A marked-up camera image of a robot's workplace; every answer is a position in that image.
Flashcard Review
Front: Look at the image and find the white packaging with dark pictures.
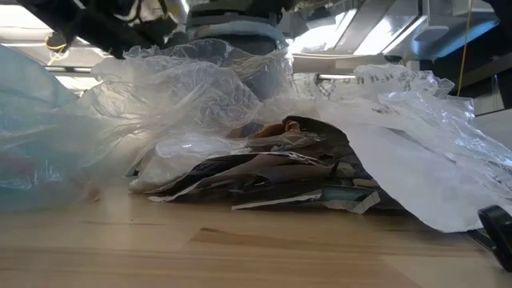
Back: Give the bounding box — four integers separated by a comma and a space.
319, 179, 381, 215

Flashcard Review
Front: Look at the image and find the grey plastic trash bin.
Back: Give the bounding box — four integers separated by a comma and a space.
186, 0, 291, 101

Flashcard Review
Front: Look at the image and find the blue plastic bag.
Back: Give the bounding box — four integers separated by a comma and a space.
0, 43, 105, 213

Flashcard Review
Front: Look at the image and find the dark looped cable tie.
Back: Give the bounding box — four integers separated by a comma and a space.
466, 205, 512, 273

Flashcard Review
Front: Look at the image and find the white plastic pouch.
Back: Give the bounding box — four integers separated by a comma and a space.
127, 134, 241, 194

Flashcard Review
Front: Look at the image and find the brown paper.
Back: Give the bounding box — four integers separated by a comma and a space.
227, 115, 349, 161

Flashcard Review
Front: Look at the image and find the black yellow ceiling device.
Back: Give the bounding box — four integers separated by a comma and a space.
45, 31, 70, 55

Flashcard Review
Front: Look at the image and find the ceiling light bar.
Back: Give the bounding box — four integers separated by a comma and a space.
43, 65, 94, 74
314, 72, 358, 81

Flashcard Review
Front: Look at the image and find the yellow cable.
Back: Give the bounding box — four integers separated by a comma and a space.
457, 0, 474, 97

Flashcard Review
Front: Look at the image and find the silver ventilation duct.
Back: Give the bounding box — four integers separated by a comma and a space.
287, 0, 501, 61

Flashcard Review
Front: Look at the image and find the large clear plastic bag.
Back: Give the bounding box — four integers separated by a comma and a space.
78, 38, 512, 201

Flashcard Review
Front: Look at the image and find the black printed mat packaging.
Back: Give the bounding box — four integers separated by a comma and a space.
146, 151, 335, 212

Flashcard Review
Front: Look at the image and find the white paper bag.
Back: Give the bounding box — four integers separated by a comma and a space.
319, 119, 512, 234

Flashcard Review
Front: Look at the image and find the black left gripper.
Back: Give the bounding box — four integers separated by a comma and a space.
15, 0, 190, 61

